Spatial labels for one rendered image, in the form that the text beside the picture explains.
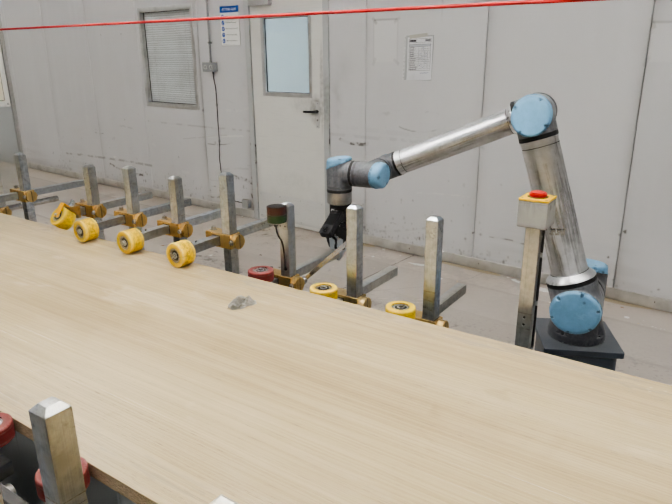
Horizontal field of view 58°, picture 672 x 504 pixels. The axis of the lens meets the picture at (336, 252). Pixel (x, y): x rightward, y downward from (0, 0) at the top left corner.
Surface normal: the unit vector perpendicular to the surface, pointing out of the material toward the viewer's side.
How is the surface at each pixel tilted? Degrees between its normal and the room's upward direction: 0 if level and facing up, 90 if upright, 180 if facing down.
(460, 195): 90
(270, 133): 90
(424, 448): 0
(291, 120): 90
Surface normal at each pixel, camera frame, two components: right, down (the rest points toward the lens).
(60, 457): 0.83, 0.17
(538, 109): -0.47, 0.16
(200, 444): -0.01, -0.95
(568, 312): -0.41, 0.36
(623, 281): -0.63, 0.25
